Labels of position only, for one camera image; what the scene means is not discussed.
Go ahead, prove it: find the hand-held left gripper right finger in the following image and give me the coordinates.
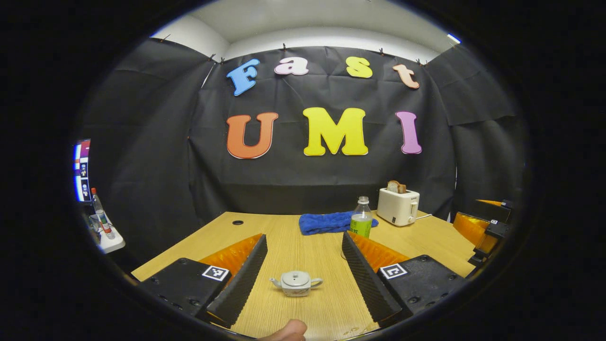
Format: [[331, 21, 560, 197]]
[[340, 231, 467, 328]]

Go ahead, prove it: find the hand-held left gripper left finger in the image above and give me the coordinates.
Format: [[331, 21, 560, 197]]
[[137, 233, 268, 330]]

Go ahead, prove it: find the green label water bottle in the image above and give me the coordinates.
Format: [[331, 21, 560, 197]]
[[349, 196, 374, 239]]

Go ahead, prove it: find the white teacup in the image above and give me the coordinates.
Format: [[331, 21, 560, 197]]
[[269, 270, 324, 298]]

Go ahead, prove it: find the red cap clear bottle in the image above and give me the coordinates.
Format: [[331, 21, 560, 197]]
[[90, 187, 116, 239]]

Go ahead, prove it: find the blue towel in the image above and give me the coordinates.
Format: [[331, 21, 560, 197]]
[[298, 211, 380, 236]]

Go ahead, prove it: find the white toaster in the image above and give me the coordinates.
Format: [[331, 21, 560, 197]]
[[376, 188, 421, 227]]

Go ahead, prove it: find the white stand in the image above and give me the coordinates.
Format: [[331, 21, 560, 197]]
[[92, 223, 126, 254]]

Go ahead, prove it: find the colourful wall screen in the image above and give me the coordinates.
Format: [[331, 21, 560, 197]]
[[73, 138, 92, 202]]

